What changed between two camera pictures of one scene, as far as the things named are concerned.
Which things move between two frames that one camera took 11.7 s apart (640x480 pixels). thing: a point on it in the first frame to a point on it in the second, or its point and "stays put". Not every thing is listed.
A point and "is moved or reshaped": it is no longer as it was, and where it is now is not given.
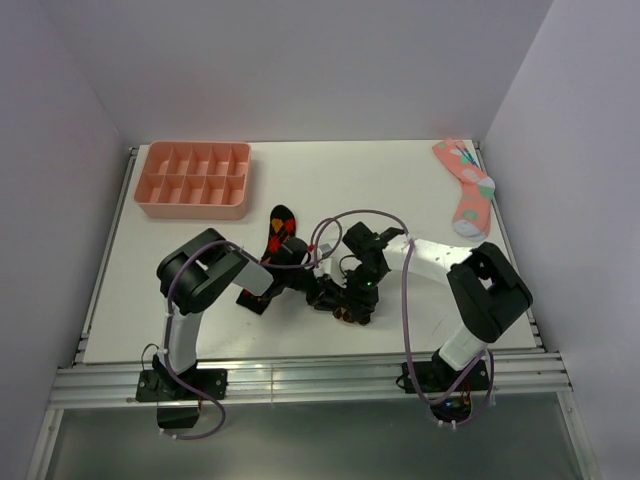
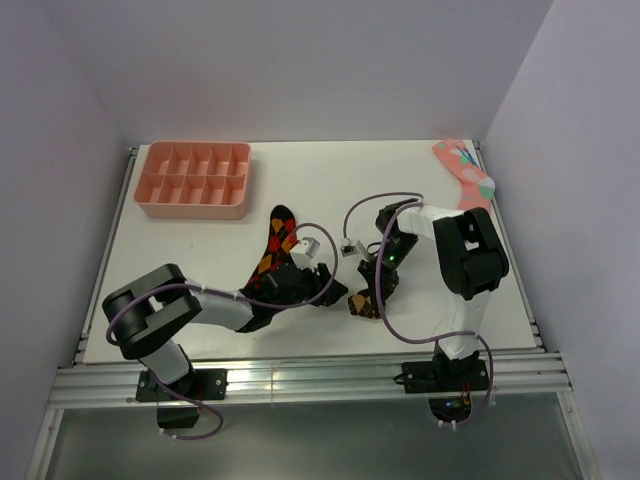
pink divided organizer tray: x=194 y=179 stays put
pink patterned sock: x=472 y=218 stays put
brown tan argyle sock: x=344 y=314 is moved or reshaped
